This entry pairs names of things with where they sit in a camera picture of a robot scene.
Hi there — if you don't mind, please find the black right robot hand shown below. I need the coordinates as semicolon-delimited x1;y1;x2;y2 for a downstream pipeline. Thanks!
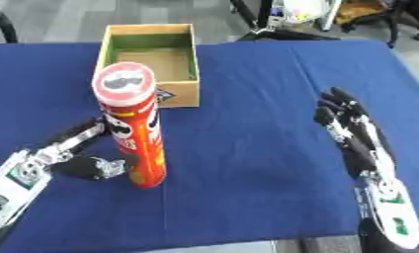
311;86;398;179

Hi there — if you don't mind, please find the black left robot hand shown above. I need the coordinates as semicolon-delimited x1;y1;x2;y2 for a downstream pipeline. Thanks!
37;116;128;181

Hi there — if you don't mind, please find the tan cardboard box green inside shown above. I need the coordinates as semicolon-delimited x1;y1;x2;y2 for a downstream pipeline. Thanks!
93;23;202;109

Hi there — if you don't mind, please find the red cylindrical chip can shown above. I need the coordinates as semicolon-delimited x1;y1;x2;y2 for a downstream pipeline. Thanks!
90;61;168;189

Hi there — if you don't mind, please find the black office chair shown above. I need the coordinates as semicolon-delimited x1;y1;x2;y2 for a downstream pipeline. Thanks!
335;0;419;49

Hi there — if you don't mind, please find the white bag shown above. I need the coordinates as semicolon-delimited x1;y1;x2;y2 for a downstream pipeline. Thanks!
270;0;343;33

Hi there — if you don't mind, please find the black tripod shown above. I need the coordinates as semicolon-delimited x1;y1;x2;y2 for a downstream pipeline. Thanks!
228;0;341;42

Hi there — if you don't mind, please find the black curved chair part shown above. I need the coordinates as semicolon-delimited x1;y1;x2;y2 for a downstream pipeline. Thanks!
0;6;20;44

